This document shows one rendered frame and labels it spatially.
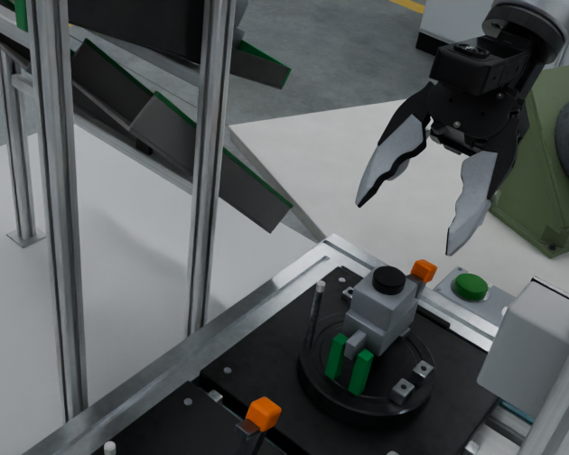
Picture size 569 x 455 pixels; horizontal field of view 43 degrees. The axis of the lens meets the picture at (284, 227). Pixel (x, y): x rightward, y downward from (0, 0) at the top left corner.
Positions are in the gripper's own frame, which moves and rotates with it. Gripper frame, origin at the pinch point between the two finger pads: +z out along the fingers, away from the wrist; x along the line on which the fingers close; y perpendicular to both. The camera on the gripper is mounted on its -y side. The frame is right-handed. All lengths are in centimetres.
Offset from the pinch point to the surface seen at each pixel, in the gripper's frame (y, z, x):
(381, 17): 328, -135, 185
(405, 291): 5.5, 5.2, -1.8
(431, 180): 63, -15, 20
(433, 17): 294, -133, 140
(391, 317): 4.4, 7.9, -2.2
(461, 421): 15.0, 13.4, -10.5
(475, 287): 29.4, 0.3, -2.4
